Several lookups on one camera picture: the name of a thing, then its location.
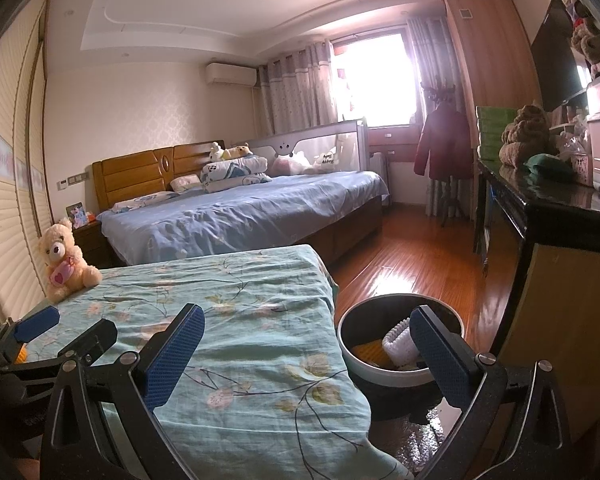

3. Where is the green floral tablecloth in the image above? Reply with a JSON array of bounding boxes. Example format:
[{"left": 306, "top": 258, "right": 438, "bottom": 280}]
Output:
[{"left": 10, "top": 244, "right": 416, "bottom": 480}]

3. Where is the round white-rimmed bin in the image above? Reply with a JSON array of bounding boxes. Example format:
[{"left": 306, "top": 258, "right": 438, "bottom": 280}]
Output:
[{"left": 336, "top": 294, "right": 465, "bottom": 426}]

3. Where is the black glossy cabinet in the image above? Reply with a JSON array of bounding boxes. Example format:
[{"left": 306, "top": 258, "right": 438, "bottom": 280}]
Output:
[{"left": 472, "top": 157, "right": 600, "bottom": 441}]

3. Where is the green cloth cap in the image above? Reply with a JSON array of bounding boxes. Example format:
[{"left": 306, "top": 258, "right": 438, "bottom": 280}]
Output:
[{"left": 524, "top": 154, "right": 576, "bottom": 183}]

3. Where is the blue pillow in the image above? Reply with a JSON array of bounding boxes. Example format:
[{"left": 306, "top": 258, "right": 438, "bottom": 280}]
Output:
[{"left": 111, "top": 192, "right": 173, "bottom": 213}]

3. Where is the black television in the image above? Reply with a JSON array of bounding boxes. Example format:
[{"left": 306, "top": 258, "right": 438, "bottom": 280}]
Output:
[{"left": 530, "top": 0, "right": 588, "bottom": 113}]

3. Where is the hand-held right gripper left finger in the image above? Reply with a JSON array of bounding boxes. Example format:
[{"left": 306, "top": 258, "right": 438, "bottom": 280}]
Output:
[{"left": 40, "top": 302, "right": 207, "bottom": 480}]

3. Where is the grey bed guard rail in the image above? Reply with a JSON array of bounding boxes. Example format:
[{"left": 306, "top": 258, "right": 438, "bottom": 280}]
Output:
[{"left": 242, "top": 117, "right": 370, "bottom": 173}]

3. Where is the white pillow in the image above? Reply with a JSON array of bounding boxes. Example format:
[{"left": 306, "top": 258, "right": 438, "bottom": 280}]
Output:
[{"left": 170, "top": 175, "right": 203, "bottom": 193}]

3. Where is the bed with blue sheet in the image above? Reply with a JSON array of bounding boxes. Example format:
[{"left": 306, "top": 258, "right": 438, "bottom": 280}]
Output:
[{"left": 97, "top": 170, "right": 391, "bottom": 268}]

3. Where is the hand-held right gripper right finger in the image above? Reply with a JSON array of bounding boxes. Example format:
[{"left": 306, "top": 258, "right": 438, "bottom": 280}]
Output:
[{"left": 409, "top": 305, "right": 573, "bottom": 480}]

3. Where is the folded patterned quilt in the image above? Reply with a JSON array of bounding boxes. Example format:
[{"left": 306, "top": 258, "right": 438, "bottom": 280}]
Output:
[{"left": 200, "top": 156, "right": 273, "bottom": 193}]

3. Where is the short yellow knitted cup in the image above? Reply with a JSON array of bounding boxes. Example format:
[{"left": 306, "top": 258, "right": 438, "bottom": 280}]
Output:
[{"left": 352, "top": 340, "right": 386, "bottom": 367}]

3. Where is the bright window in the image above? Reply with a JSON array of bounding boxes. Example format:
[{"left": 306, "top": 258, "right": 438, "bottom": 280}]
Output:
[{"left": 332, "top": 32, "right": 423, "bottom": 128}]

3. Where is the white slatted sliding door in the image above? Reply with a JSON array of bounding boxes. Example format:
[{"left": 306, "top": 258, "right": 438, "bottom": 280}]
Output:
[{"left": 0, "top": 0, "right": 56, "bottom": 326}]

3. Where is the pink cushion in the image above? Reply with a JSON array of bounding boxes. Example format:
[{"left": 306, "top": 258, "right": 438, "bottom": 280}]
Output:
[{"left": 270, "top": 154, "right": 313, "bottom": 177}]

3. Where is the person's left forearm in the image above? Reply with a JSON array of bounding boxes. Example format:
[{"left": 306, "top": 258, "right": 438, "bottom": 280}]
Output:
[{"left": 15, "top": 459, "right": 46, "bottom": 480}]

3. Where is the stack of green boxes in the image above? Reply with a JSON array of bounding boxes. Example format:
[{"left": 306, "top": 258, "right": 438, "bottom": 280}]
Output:
[{"left": 475, "top": 105, "right": 521, "bottom": 161}]

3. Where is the cream teddy bear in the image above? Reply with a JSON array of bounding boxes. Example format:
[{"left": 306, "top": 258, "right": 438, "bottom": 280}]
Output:
[{"left": 36, "top": 217, "right": 102, "bottom": 305}]

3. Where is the wooden wardrobe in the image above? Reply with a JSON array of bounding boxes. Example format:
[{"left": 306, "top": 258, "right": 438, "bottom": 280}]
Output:
[{"left": 440, "top": 0, "right": 546, "bottom": 151}]

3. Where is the grey dotted curtain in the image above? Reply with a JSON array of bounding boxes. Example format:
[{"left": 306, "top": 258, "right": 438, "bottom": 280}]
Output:
[
  {"left": 405, "top": 15, "right": 473, "bottom": 218},
  {"left": 257, "top": 42, "right": 338, "bottom": 136}
]

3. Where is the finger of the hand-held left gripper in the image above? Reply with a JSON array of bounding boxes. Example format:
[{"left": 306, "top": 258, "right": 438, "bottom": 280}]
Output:
[
  {"left": 0, "top": 304, "right": 62, "bottom": 366},
  {"left": 0, "top": 317, "right": 119, "bottom": 376}
]

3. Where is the wooden nightstand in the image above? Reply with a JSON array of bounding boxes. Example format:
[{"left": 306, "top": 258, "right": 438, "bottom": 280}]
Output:
[{"left": 72, "top": 222, "right": 112, "bottom": 268}]

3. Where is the dark red coat on stand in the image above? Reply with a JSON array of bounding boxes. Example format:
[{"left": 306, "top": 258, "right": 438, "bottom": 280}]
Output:
[{"left": 421, "top": 80, "right": 468, "bottom": 228}]

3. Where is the wooden headboard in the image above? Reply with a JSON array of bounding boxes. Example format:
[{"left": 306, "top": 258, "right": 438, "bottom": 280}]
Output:
[{"left": 92, "top": 140, "right": 226, "bottom": 211}]

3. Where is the wooden drawer unit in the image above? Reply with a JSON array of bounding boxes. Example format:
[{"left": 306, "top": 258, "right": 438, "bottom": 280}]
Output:
[{"left": 367, "top": 127, "right": 423, "bottom": 163}]

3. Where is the white knitted block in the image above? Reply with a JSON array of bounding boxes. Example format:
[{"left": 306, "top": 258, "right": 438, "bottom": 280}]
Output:
[{"left": 382, "top": 317, "right": 423, "bottom": 368}]

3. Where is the dark brown teddy bear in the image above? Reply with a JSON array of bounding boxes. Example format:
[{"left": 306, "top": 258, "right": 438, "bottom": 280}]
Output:
[{"left": 570, "top": 5, "right": 600, "bottom": 76}]

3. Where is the brown plush toy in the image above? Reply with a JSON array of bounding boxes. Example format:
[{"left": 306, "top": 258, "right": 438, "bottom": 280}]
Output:
[{"left": 499, "top": 105, "right": 553, "bottom": 167}]

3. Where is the white air conditioner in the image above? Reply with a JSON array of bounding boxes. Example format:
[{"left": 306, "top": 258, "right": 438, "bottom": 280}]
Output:
[{"left": 205, "top": 62, "right": 257, "bottom": 87}]

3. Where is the wall switch panel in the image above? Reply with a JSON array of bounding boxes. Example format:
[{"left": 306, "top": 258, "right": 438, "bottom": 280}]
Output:
[{"left": 57, "top": 172, "right": 90, "bottom": 190}]

